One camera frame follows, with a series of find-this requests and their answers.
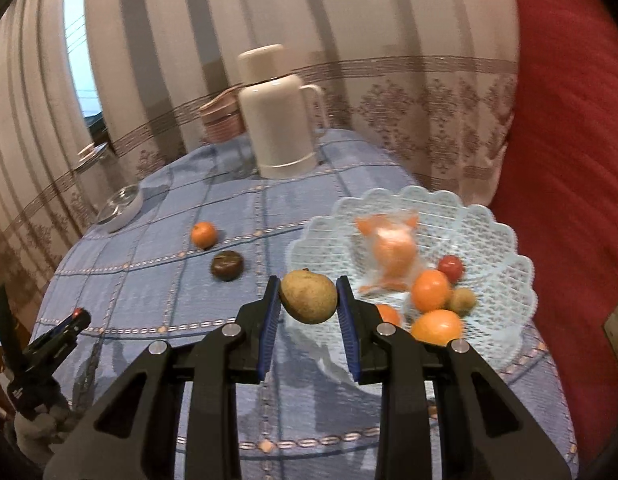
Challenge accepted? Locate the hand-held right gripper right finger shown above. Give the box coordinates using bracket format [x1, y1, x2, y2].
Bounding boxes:
[336, 275, 580, 480]

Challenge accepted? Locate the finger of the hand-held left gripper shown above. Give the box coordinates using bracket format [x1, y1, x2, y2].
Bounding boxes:
[24, 307, 92, 366]

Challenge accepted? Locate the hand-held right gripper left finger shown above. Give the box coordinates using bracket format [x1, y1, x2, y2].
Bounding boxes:
[43, 275, 282, 480]

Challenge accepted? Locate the yellow-brown round fruit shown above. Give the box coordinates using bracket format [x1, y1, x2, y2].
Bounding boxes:
[449, 287, 477, 317]
[280, 269, 338, 325]

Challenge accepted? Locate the plastic bag of oranges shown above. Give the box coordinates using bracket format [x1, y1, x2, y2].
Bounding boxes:
[354, 212, 425, 296]

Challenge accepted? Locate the red tomato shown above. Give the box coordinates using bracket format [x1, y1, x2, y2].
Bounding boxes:
[437, 255, 465, 282]

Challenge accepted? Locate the light blue plastic basket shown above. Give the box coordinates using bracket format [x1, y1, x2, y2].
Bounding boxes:
[286, 186, 535, 371]

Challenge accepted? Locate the dark flat panel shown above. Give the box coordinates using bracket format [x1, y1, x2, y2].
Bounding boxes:
[0, 284, 20, 376]

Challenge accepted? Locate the dark brown fruit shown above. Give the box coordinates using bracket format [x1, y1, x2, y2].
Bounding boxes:
[211, 251, 245, 282]

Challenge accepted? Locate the small orange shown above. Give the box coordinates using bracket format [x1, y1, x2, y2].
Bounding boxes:
[191, 222, 218, 250]

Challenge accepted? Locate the glass pitcher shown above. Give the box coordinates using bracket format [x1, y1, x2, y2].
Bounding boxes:
[76, 141, 117, 211]

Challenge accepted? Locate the white thermos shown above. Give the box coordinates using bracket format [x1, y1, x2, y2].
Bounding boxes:
[237, 44, 327, 180]

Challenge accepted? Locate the beige patterned curtain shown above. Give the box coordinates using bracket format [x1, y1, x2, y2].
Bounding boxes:
[0, 0, 520, 311]

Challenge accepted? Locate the red sofa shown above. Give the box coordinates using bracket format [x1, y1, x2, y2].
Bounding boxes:
[489, 0, 618, 461]

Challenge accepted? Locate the window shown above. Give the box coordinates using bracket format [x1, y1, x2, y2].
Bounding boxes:
[64, 0, 110, 128]

